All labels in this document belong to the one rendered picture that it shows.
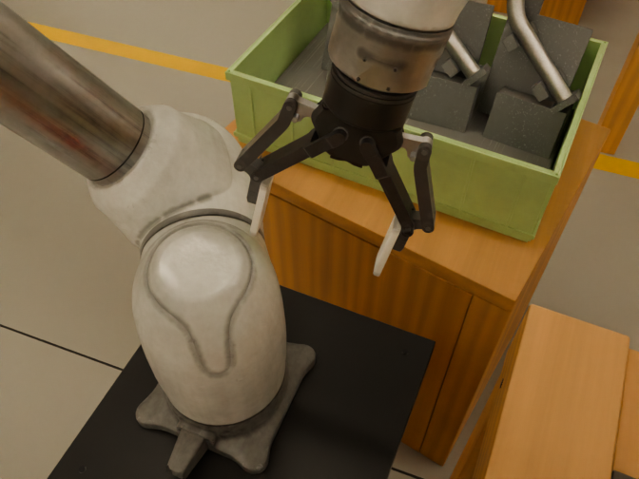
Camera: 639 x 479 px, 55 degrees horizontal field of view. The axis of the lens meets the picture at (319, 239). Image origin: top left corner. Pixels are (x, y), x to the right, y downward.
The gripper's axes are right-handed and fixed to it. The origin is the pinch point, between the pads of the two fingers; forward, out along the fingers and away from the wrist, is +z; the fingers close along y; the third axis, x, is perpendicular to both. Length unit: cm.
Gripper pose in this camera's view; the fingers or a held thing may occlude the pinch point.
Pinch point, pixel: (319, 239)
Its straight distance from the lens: 65.1
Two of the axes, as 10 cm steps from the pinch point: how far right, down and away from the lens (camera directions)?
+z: -2.4, 6.9, 6.8
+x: 2.0, -6.5, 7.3
